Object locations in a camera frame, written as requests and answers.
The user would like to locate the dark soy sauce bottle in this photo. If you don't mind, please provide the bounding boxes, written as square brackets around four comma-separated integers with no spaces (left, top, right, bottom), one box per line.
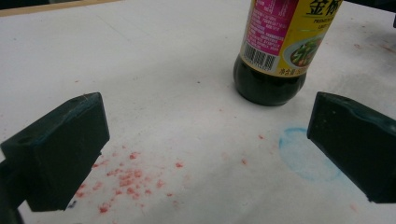
[233,0,344,107]

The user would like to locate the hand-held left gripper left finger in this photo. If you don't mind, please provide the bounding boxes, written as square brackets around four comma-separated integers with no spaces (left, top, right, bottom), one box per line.
[0,91,111,213]

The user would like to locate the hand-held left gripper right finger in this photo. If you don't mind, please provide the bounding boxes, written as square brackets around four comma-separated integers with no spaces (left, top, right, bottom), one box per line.
[306,91,396,204]

